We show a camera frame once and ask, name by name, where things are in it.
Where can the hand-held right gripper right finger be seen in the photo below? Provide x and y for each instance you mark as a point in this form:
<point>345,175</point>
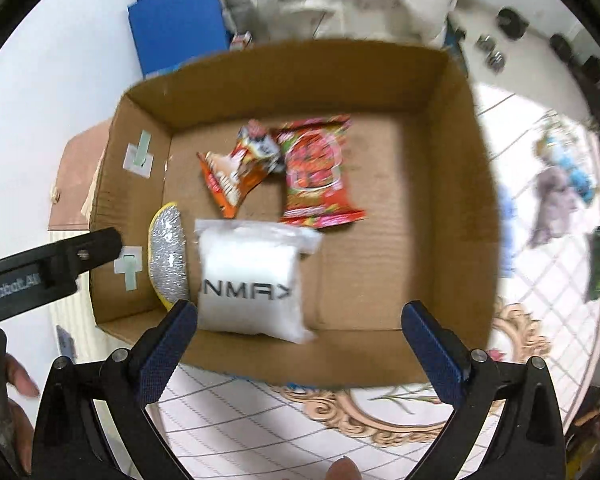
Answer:
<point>432,355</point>

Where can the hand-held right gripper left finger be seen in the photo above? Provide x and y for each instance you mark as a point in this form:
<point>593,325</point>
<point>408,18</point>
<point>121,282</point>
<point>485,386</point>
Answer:
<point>167,350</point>

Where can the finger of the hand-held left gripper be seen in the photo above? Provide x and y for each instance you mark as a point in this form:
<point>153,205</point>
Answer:
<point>87,252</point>

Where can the brown cardboard box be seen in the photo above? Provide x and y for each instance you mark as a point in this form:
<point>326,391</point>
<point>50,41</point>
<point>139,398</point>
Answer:
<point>380,270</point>

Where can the white packet with black print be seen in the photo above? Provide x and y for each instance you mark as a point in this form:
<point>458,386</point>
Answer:
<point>250,270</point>

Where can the person's left hand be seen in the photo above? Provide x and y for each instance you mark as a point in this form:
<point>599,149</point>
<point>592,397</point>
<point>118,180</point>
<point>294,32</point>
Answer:
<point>25,380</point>

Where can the person's right hand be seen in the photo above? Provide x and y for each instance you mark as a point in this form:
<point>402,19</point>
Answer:
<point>343,470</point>

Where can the silver and yellow scouring sponge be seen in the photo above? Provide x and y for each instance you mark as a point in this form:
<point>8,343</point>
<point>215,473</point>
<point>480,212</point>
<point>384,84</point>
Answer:
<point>169,250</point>

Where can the light blue cloth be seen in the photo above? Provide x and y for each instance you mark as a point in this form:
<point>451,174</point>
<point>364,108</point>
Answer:
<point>506,230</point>

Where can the orange snack packet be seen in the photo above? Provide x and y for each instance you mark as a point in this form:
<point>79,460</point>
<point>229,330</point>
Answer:
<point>235,175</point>

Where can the grey plush toy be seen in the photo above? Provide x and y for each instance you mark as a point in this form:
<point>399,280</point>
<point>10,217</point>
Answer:
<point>555,205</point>

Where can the red snack packet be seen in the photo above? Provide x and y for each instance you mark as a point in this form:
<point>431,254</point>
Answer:
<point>315,175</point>

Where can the blue board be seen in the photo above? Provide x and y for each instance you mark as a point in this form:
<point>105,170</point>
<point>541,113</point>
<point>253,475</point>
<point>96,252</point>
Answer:
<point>180,25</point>

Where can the small red and white box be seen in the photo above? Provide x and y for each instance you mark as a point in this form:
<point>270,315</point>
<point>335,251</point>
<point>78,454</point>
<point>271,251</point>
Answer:
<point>241,41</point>

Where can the dark metal weight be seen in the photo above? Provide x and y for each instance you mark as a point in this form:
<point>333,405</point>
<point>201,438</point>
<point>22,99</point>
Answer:
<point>577,57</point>
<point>512,21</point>
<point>491,52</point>

